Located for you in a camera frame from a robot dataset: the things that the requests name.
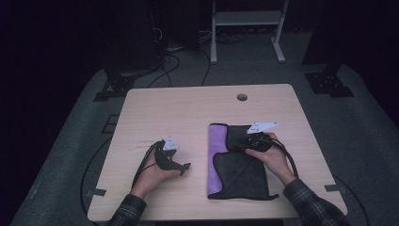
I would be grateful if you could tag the grey tape strip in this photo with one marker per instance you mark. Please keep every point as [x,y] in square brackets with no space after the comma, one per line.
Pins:
[96,192]
[335,188]

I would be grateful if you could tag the black tape rectangle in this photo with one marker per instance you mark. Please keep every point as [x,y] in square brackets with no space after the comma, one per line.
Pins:
[110,123]

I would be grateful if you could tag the person's left hand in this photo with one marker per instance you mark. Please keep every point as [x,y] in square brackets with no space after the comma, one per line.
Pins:
[149,179]

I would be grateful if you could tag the person's right hand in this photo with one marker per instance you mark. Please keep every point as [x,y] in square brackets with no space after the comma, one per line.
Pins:
[277,160]

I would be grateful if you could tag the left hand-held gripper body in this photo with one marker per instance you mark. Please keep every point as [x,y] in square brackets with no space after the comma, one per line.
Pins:
[164,158]

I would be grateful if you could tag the black stand base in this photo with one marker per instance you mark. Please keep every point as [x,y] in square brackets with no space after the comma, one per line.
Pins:
[114,88]
[327,83]

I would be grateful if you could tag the white metal stand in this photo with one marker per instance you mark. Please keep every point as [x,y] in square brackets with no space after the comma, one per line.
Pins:
[247,18]

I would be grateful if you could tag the dark equipment cabinet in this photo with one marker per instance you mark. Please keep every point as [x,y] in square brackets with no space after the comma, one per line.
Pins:
[131,34]

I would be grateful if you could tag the black and purple cloth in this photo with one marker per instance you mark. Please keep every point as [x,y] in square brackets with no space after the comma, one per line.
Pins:
[238,175]

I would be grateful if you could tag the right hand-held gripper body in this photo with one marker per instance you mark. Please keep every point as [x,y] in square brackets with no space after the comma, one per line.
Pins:
[260,141]

